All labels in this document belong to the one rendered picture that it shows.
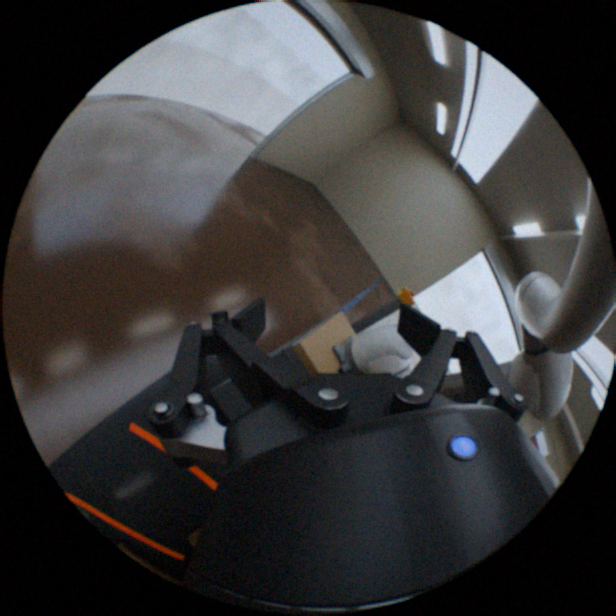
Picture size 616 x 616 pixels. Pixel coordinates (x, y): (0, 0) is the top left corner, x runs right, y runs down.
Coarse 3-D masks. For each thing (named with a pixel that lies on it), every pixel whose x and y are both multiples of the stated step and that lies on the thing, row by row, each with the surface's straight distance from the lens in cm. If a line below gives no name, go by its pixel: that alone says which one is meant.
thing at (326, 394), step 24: (216, 312) 15; (216, 336) 14; (240, 336) 12; (240, 360) 10; (264, 360) 8; (288, 360) 8; (240, 384) 11; (264, 384) 9; (288, 384) 7; (312, 384) 7; (336, 384) 7; (312, 408) 6; (336, 408) 6
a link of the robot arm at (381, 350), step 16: (368, 336) 83; (384, 336) 79; (400, 336) 78; (352, 352) 85; (368, 352) 81; (384, 352) 79; (400, 352) 79; (368, 368) 83; (384, 368) 81; (400, 368) 81
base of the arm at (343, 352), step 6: (348, 342) 90; (336, 348) 85; (342, 348) 88; (348, 348) 87; (336, 354) 86; (342, 354) 86; (348, 354) 86; (342, 360) 86; (348, 360) 85; (342, 366) 82; (348, 366) 84; (354, 366) 85; (342, 372) 85; (348, 372) 87; (354, 372) 87; (360, 372) 87
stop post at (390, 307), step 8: (400, 296) 163; (408, 296) 163; (384, 304) 174; (392, 304) 167; (376, 312) 170; (384, 312) 170; (392, 312) 169; (360, 320) 177; (368, 320) 174; (376, 320) 173; (352, 328) 180; (360, 328) 178
